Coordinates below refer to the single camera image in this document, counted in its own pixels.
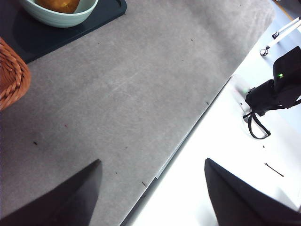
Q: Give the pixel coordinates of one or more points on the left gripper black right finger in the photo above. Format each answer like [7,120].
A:
[240,202]

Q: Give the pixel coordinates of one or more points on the dark rectangular tray plate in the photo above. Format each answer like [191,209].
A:
[58,37]

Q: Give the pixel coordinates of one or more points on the teal ceramic bowl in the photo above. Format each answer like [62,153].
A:
[58,20]

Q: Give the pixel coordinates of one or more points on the white tripod leg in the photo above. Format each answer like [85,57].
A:
[289,26]
[282,38]

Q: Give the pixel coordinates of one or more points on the thin black hairpin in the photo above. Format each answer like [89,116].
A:
[274,169]

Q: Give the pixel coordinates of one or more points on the brown wicker basket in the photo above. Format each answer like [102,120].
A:
[11,77]

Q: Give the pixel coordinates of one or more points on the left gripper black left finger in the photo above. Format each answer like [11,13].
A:
[58,202]

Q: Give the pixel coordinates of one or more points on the yellow-orange fruit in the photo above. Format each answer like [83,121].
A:
[58,5]

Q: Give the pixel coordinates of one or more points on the small round silver knob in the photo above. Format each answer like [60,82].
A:
[264,52]

